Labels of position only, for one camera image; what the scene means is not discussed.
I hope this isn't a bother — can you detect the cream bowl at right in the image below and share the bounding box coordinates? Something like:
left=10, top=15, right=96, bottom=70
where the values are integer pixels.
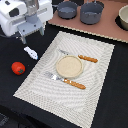
left=119, top=5, right=128, bottom=30

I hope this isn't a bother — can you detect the small grey frying pan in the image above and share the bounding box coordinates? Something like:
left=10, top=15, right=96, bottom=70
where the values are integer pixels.
left=56, top=1, right=78, bottom=19

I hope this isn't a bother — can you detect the pink toy stove top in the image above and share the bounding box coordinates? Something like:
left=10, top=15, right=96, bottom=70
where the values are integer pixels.
left=48, top=0, right=128, bottom=43

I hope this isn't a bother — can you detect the red toy sausage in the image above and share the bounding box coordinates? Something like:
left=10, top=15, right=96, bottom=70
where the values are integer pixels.
left=11, top=62, right=25, bottom=75

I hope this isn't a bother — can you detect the round beige plate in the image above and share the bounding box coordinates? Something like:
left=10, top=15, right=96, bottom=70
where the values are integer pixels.
left=56, top=55, right=83, bottom=78

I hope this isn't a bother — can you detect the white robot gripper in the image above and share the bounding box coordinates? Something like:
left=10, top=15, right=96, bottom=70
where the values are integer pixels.
left=0, top=0, right=53, bottom=44

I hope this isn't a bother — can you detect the woven beige placemat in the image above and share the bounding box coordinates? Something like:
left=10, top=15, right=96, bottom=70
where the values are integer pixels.
left=13, top=30, right=116, bottom=128

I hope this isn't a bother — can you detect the fork with wooden handle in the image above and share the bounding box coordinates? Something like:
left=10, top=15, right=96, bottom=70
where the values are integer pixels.
left=44, top=72, right=86, bottom=89

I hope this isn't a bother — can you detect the grey cooking pot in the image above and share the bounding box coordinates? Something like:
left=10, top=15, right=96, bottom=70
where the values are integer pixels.
left=80, top=1, right=103, bottom=25

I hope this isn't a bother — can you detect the knife with wooden handle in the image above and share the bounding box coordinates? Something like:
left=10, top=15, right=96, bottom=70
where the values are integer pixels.
left=59, top=49, right=98, bottom=63

